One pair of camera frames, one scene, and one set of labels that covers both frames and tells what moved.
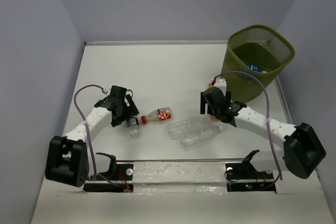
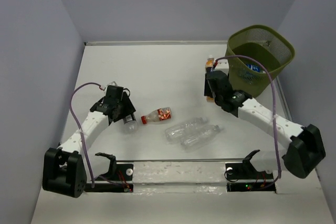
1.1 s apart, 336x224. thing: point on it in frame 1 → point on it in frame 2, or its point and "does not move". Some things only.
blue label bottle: (255, 68) does not move
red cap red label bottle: (160, 114) does not move
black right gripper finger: (228, 97) → (218, 74)
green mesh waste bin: (255, 50) does not move
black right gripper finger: (203, 101) → (208, 91)
